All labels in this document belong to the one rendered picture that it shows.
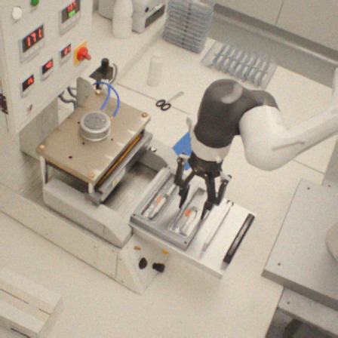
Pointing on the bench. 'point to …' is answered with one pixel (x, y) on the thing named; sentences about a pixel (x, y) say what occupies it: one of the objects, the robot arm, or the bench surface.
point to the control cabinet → (41, 66)
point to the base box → (72, 239)
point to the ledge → (116, 48)
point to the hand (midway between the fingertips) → (195, 202)
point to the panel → (141, 251)
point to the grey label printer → (150, 13)
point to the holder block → (167, 218)
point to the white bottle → (155, 69)
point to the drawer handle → (238, 238)
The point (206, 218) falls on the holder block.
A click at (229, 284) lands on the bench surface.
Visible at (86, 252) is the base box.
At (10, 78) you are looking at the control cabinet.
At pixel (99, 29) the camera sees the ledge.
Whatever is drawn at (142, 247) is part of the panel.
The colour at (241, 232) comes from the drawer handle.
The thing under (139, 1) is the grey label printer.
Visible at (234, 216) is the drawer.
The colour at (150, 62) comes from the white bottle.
